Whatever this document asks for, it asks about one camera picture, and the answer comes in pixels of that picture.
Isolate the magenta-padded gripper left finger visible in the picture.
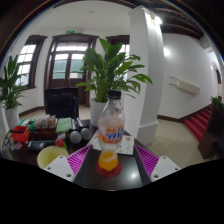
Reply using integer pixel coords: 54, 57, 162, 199
44, 144, 95, 188

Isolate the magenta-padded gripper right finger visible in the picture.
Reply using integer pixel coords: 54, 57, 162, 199
133, 144, 181, 186

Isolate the clear orange drink bottle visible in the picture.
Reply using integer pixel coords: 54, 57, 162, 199
95, 89, 126, 173

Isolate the pale yellow plastic cup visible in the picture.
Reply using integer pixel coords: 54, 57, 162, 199
36, 145, 70, 170

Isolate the small red ball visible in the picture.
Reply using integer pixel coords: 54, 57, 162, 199
54, 138, 66, 148

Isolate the black flat handheld device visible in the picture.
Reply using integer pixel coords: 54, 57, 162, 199
27, 139, 54, 151

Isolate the flat round red coaster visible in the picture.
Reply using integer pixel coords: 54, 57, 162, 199
95, 161, 123, 179

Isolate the green folded cloth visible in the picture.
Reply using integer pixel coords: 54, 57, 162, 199
55, 117, 73, 134

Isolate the red plastic basket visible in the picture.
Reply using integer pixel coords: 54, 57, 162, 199
10, 125, 32, 144

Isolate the green flat box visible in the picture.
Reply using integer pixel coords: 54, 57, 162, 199
18, 118, 36, 128

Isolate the dark wooden cabinet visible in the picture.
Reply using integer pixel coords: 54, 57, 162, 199
198, 103, 224, 160

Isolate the small green plant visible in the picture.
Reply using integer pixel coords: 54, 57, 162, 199
210, 95, 224, 111

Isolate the leafy plant in white pot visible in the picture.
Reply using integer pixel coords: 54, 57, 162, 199
75, 37, 154, 128
0, 54, 28, 131

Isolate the dark wooden double door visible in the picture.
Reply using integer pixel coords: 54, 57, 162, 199
44, 33, 99, 108

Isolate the dark-framed window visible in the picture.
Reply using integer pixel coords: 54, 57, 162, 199
105, 34, 131, 58
14, 34, 48, 89

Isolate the white wall-mounted unit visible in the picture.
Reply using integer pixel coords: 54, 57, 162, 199
168, 75, 201, 96

